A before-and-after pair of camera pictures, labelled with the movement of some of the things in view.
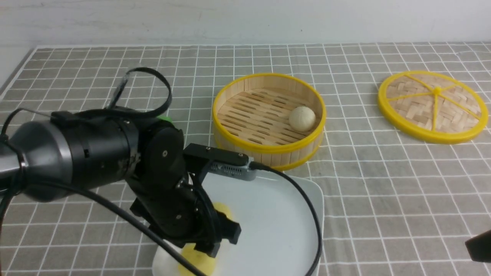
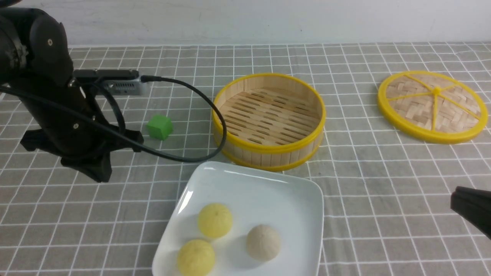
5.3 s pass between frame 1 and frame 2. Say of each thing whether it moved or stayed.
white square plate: stayed
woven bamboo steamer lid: stayed
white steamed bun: moved
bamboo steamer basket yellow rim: stayed
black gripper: moved
